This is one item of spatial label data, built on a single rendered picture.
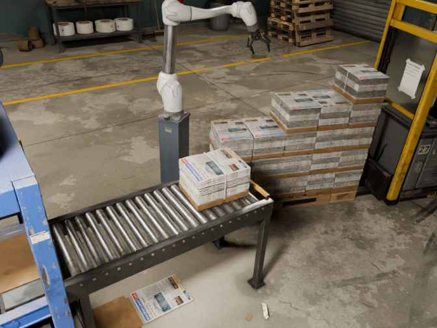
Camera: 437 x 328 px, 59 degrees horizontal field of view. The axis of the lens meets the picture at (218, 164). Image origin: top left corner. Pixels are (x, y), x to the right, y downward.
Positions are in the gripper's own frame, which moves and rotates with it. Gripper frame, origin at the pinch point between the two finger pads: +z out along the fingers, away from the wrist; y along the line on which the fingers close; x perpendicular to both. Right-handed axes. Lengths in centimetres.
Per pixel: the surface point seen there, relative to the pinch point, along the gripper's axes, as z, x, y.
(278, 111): 53, -14, 4
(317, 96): 58, 7, 35
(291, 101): 44.1, -12.5, 17.5
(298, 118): 53, -26, 24
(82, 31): 86, 334, -484
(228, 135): 41, -52, -29
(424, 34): 38, 49, 120
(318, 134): 77, -21, 35
